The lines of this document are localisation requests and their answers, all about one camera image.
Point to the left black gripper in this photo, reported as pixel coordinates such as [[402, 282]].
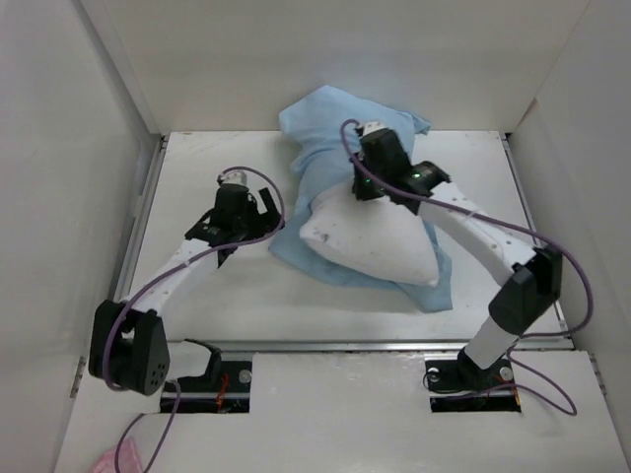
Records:
[[262, 220]]

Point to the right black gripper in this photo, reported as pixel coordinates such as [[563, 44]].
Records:
[[362, 193]]

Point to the white pillow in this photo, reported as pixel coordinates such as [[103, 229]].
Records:
[[376, 237]]

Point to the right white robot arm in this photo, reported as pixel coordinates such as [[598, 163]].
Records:
[[528, 277]]

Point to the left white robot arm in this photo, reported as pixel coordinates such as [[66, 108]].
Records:
[[130, 349]]

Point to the pink plastic bag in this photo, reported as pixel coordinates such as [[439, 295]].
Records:
[[126, 460]]

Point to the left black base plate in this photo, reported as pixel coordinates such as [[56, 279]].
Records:
[[222, 372]]

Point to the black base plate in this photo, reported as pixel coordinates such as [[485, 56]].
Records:
[[452, 376], [222, 372]]

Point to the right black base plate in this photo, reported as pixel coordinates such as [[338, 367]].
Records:
[[452, 376]]

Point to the aluminium front rail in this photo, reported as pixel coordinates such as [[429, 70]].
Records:
[[337, 346]]

